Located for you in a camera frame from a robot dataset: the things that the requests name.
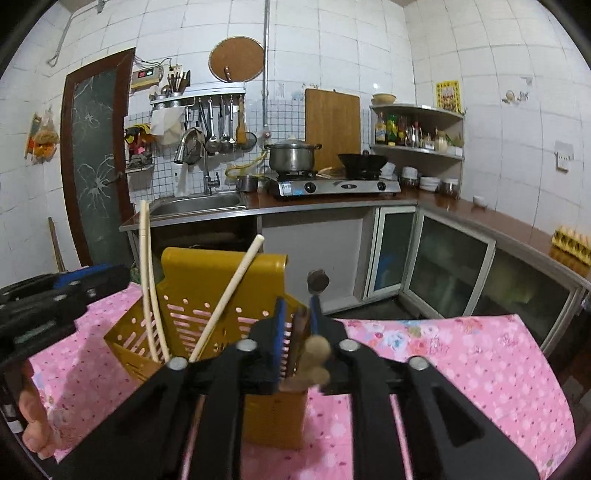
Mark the small white bowl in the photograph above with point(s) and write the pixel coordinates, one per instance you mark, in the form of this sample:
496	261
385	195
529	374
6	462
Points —
480	201

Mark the beige bowl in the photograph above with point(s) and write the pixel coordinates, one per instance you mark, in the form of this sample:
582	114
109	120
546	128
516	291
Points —
384	98

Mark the vertical metal pipe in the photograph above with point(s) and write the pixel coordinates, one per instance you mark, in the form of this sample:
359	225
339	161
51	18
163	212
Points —
265	64

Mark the row of condiment bottles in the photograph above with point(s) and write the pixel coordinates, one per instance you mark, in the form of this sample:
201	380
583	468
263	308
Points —
399	131

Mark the person's left hand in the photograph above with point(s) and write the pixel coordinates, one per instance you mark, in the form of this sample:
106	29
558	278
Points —
39	415

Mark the kitchen counter cabinets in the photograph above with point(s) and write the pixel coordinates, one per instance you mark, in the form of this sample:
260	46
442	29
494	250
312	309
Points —
452	267

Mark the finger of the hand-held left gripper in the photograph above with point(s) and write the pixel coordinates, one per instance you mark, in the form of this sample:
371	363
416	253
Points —
69	300
81	278

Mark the red white electric box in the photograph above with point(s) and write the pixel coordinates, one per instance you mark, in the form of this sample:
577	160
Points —
147	77

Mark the black wok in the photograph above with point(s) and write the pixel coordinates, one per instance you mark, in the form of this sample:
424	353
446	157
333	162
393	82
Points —
362	162

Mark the stack of white plates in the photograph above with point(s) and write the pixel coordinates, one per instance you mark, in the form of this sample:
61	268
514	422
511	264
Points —
428	183

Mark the yellow egg tray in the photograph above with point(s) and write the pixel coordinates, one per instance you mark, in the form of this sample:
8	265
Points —
575	244

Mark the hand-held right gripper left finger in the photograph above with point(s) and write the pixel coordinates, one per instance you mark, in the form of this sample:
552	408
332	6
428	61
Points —
279	341

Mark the round woven lid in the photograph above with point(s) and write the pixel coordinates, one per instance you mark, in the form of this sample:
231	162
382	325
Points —
236	59

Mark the steel sink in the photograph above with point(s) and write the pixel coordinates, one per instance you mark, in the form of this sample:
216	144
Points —
198	205

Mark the brown glass-panel door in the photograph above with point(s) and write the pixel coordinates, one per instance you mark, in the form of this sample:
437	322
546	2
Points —
94	161

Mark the steel faucet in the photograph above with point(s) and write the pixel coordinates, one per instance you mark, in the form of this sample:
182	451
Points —
210	180

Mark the pink floral tablecloth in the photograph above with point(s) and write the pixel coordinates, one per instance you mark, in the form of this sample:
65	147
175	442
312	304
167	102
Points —
485	369

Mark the steel gas stove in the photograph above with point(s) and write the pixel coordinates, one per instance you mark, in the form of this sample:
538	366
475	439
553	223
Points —
341	187

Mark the white hanging cloth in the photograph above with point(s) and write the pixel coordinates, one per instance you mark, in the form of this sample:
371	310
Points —
166	127

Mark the yellow wall picture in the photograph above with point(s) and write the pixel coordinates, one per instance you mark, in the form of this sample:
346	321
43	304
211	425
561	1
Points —
448	97

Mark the white corner shelf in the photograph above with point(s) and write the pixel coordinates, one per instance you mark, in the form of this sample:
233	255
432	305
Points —
443	153

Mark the yellow slotted utensil holder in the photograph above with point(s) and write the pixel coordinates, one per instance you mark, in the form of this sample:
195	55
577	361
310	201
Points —
198	277

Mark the hanging plastic bags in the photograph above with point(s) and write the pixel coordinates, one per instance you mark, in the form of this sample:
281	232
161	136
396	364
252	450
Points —
44	138

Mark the wooden cutting board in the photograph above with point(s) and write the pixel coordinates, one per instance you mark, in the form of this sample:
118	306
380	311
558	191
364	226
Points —
332	124

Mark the row of hanging kitchen utensils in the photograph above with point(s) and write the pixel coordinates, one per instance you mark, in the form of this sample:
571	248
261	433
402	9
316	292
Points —
212	134

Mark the metal wall utensil rack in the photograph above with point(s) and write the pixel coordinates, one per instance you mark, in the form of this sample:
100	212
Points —
198	96

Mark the white wall socket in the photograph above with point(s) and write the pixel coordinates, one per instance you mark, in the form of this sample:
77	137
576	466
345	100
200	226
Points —
564	156

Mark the steel cooking pot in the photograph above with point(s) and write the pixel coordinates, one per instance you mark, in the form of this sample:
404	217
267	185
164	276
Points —
291	157

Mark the wooden broom stick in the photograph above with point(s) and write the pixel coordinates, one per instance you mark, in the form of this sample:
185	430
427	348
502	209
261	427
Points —
56	244

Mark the small steel pot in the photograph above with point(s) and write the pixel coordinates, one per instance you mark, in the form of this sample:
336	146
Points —
246	183

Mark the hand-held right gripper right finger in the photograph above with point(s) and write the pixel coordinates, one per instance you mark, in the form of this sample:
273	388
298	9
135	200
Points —
315	316

